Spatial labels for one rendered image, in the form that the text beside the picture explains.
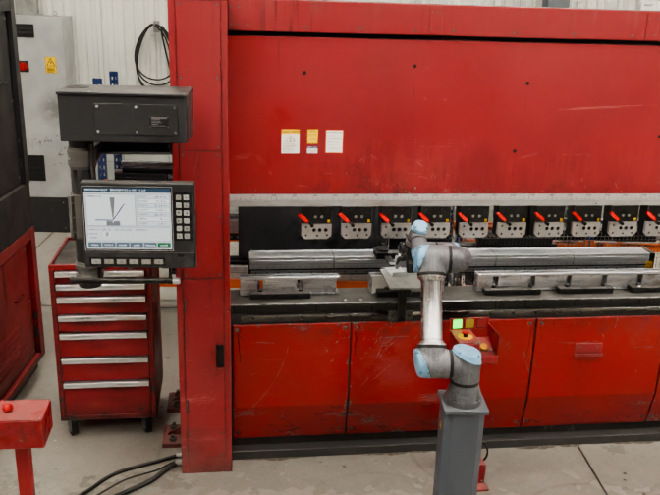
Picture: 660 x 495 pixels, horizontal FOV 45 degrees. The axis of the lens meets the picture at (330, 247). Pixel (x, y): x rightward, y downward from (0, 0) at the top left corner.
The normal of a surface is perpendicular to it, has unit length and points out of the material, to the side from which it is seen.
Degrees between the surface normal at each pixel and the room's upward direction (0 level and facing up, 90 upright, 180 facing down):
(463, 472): 90
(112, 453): 0
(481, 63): 90
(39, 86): 90
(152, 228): 90
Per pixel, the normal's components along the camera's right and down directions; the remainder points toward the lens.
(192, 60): 0.13, 0.31
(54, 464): 0.03, -0.95
